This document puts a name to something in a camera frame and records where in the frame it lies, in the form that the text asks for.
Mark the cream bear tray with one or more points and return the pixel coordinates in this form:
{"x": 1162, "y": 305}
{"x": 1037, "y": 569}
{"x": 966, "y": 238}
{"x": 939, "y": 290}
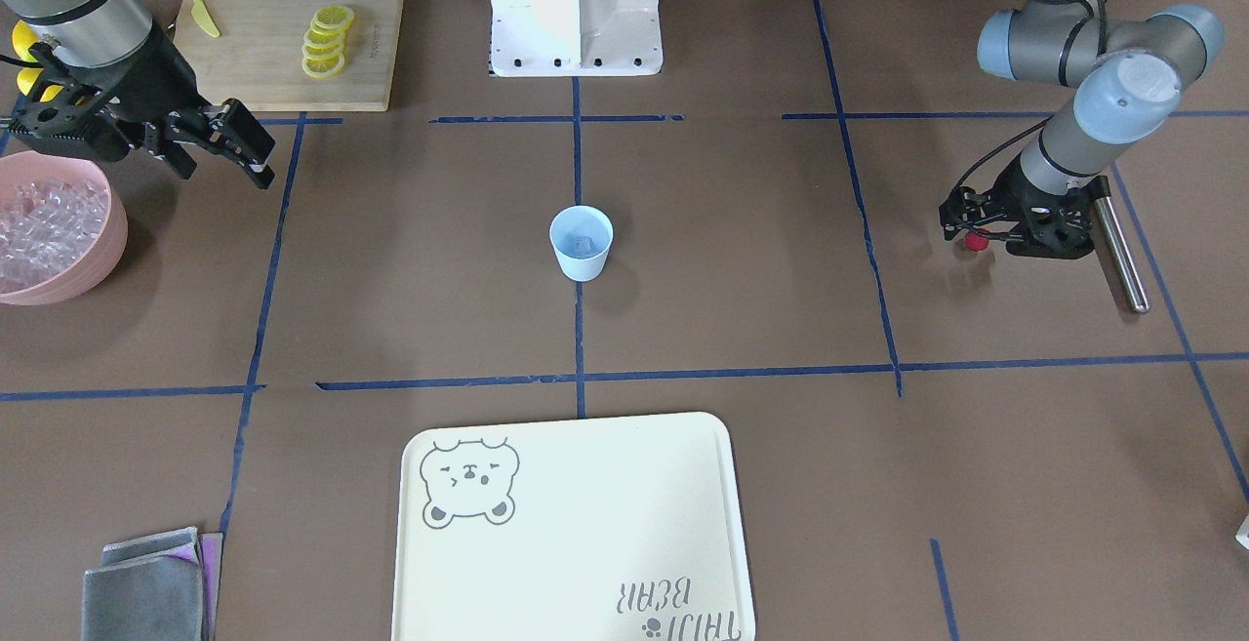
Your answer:
{"x": 624, "y": 528}

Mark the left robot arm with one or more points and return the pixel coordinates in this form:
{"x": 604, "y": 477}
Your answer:
{"x": 1127, "y": 78}

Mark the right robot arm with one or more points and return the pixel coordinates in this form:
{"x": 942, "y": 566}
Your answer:
{"x": 88, "y": 33}

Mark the light blue plastic cup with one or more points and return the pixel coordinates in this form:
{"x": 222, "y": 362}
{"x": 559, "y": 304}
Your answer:
{"x": 581, "y": 220}

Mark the wooden cutting board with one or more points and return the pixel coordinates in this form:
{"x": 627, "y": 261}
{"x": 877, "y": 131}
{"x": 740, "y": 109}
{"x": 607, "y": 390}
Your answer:
{"x": 257, "y": 59}

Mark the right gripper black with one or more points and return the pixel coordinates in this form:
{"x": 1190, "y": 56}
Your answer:
{"x": 164, "y": 78}

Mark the clear ice cubes pile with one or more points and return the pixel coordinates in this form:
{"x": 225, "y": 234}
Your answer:
{"x": 48, "y": 226}

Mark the pink bowl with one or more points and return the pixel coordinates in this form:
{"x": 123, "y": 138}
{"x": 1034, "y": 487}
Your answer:
{"x": 102, "y": 256}

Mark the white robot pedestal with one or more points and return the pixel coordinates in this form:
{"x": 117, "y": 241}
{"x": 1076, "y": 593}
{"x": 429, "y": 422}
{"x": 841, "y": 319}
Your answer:
{"x": 575, "y": 38}

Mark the steel muddler black tip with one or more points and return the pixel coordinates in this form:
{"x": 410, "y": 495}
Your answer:
{"x": 1113, "y": 251}

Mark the yellow plastic knife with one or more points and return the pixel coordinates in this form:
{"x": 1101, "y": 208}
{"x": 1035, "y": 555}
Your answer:
{"x": 203, "y": 18}

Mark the lemon slices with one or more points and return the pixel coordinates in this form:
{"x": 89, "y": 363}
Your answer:
{"x": 323, "y": 49}

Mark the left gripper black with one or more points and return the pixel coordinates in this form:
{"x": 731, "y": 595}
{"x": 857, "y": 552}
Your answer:
{"x": 1036, "y": 204}

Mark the red strawberry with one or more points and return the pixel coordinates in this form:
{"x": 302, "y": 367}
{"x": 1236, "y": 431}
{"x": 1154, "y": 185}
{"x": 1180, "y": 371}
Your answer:
{"x": 974, "y": 242}

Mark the folded grey cloth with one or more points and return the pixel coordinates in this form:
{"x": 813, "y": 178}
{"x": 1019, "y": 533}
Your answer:
{"x": 163, "y": 586}

